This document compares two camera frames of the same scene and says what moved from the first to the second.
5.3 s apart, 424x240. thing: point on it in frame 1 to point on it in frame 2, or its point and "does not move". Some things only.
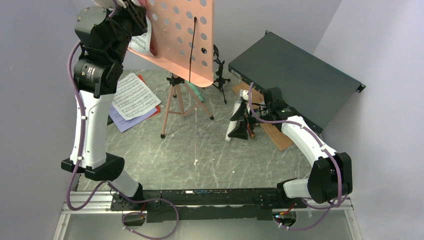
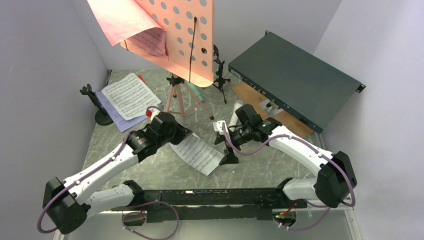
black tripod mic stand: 219,83 does not move
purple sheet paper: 124,125 does not move
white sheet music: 132,98 does not move
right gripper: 240,131 to 230,158
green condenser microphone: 196,91 does not move
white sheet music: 141,43 to 198,153
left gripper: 137,15 to 182,132
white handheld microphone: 232,123 does not move
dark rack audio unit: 314,90 does not move
